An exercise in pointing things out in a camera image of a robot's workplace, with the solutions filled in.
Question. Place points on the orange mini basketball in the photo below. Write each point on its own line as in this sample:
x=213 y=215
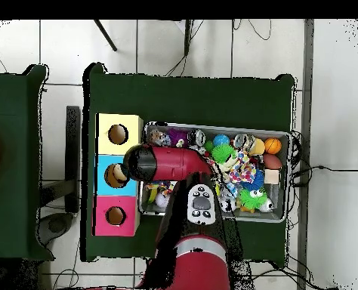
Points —
x=272 y=146

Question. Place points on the black tripod leg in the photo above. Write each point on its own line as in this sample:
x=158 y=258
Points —
x=187 y=36
x=106 y=35

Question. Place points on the clear plastic packet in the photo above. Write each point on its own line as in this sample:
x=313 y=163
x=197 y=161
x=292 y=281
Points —
x=161 y=138

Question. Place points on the small wooden block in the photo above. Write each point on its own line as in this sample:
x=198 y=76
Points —
x=272 y=176

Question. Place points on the white cloth with colourful dots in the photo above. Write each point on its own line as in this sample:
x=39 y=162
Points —
x=242 y=172

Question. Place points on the dark green table cloth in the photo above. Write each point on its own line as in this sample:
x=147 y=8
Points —
x=191 y=99
x=12 y=211

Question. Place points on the white baseball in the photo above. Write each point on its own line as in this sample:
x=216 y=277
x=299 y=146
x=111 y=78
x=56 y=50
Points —
x=161 y=200

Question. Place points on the green spiky toy with eyes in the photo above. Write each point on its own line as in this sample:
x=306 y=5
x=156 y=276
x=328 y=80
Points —
x=253 y=199

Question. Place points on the wooden box with three holes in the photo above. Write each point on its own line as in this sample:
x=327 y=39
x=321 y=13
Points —
x=102 y=229

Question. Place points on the black upright panel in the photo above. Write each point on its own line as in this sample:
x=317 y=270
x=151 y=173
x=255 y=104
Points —
x=73 y=151

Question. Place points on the grey round stand base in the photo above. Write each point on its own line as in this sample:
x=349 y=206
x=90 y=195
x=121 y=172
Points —
x=56 y=225

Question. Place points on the brown mini football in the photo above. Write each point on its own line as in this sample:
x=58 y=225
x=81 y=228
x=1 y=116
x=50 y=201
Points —
x=272 y=161

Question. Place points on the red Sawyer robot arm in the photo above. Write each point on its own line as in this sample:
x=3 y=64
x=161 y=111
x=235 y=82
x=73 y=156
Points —
x=173 y=163

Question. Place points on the green spiky rubber ball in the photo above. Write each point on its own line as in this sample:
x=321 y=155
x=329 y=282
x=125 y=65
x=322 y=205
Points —
x=222 y=153

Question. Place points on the purple spiky toy with eyes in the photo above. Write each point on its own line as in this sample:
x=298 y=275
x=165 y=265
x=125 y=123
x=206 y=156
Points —
x=177 y=136

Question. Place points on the blue globe ball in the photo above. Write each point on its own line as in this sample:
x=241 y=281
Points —
x=221 y=140

